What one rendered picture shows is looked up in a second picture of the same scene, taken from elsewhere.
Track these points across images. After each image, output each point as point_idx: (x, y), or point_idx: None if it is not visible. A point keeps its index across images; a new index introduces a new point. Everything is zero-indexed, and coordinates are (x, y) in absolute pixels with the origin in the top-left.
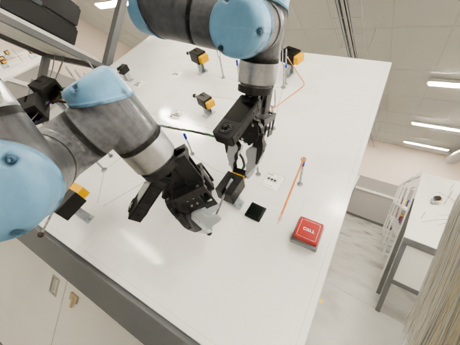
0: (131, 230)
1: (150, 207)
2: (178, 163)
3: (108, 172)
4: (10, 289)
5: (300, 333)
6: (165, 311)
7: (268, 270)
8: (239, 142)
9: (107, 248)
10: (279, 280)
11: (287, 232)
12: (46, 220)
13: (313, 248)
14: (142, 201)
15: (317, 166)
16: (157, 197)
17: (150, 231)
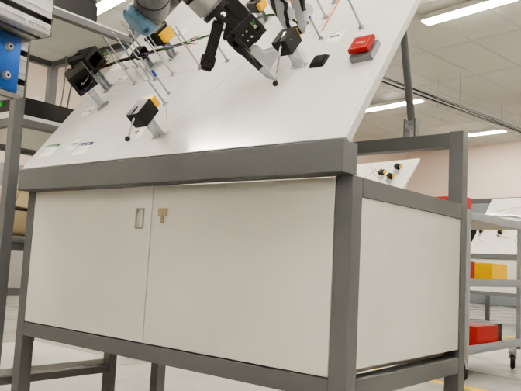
0: (205, 122)
1: (219, 103)
2: (228, 1)
3: (170, 103)
4: (89, 264)
5: (358, 102)
6: (247, 143)
7: (332, 86)
8: (284, 0)
9: (186, 140)
10: (342, 87)
11: (348, 60)
12: (130, 126)
13: (368, 54)
14: (208, 45)
15: (378, 8)
16: (219, 39)
17: (223, 114)
